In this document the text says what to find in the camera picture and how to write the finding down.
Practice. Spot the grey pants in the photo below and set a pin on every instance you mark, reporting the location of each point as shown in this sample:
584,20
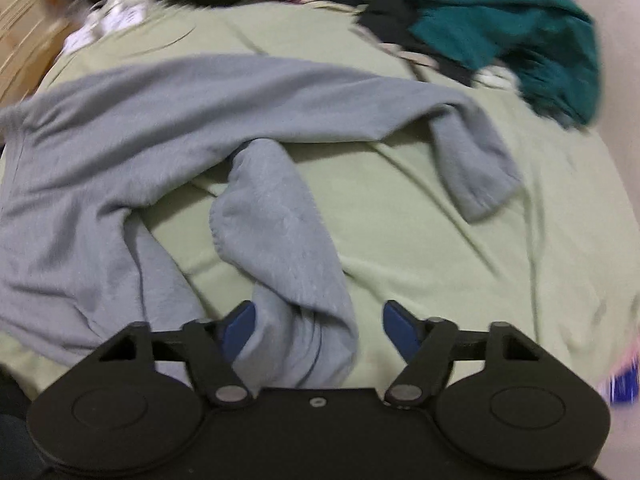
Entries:
165,125

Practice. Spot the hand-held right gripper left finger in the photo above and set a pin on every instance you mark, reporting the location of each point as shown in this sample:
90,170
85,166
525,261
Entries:
240,329

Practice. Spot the light green bed sheet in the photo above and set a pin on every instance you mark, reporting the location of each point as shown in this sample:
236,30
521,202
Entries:
415,240

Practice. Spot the teal garment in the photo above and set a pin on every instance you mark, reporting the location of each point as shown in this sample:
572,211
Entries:
500,25

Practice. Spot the white power strip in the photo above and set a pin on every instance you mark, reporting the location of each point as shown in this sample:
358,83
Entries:
82,40
122,14

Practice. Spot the blue and white packet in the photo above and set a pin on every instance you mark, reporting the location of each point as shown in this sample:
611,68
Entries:
622,385

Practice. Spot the pile of dark clothes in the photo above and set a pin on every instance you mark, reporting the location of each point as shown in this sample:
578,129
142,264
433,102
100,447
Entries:
395,25

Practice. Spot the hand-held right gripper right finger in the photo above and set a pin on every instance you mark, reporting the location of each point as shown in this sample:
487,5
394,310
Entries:
400,332

